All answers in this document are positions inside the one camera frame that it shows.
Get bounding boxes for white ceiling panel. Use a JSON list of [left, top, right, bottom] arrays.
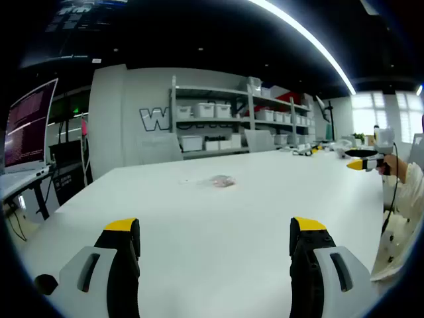
[[359, 0, 379, 16]]

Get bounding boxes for crumpled clear plastic bags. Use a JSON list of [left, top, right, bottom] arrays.
[[333, 138, 354, 160]]

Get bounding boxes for ceiling-mounted dark screen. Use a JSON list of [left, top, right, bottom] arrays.
[[42, 0, 131, 34]]

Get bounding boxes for bright window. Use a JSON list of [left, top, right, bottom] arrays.
[[352, 91, 424, 144]]

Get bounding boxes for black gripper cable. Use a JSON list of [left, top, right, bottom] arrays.
[[380, 141, 399, 237]]

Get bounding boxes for black cabinet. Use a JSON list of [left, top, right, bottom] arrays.
[[48, 142, 94, 207]]

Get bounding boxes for clear resealable bag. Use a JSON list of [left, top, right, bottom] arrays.
[[197, 174, 238, 189]]

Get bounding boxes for grey metal shelving unit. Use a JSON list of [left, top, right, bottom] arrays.
[[168, 75, 317, 160]]

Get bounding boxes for group of white storage bins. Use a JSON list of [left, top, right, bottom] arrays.
[[175, 78, 315, 152]]

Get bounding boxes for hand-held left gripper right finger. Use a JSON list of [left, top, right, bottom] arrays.
[[289, 217, 379, 318]]

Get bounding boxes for laptop with purple screen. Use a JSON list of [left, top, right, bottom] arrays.
[[3, 78, 60, 175]]

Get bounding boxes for person's right hand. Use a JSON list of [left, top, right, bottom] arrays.
[[376, 153, 407, 183]]

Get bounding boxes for white side desk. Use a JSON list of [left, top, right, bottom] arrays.
[[0, 165, 56, 221]]

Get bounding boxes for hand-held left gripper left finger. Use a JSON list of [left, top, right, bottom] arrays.
[[52, 217, 142, 318]]

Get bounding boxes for long ceiling light strip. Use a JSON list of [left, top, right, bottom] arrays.
[[247, 0, 358, 94]]

